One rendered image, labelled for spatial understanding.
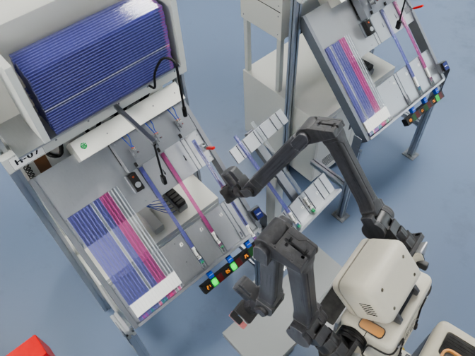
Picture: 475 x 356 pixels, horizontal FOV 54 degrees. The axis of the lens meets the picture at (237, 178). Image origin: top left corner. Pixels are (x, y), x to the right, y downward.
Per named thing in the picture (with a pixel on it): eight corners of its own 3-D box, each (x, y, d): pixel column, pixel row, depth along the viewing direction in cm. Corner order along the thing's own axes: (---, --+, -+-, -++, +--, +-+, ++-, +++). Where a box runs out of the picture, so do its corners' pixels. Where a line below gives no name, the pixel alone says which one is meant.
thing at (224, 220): (254, 227, 216) (257, 227, 213) (135, 321, 191) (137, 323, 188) (232, 193, 212) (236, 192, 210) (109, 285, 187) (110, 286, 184)
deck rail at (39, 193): (135, 322, 194) (138, 326, 188) (131, 325, 193) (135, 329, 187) (32, 179, 179) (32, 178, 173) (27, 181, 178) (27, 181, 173)
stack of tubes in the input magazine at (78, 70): (174, 67, 181) (163, 4, 160) (56, 135, 162) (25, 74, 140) (155, 52, 187) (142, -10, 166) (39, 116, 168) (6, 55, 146)
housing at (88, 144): (174, 104, 206) (185, 97, 193) (77, 164, 187) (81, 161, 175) (165, 87, 204) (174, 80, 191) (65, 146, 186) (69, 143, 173)
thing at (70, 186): (210, 159, 211) (214, 158, 206) (82, 248, 186) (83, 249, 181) (170, 95, 204) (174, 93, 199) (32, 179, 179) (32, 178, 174)
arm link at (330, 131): (327, 123, 134) (341, 106, 140) (290, 133, 143) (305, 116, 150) (389, 241, 149) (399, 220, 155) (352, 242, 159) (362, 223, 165)
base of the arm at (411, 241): (409, 262, 148) (425, 235, 153) (394, 243, 146) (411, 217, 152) (389, 263, 155) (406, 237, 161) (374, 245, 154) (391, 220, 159)
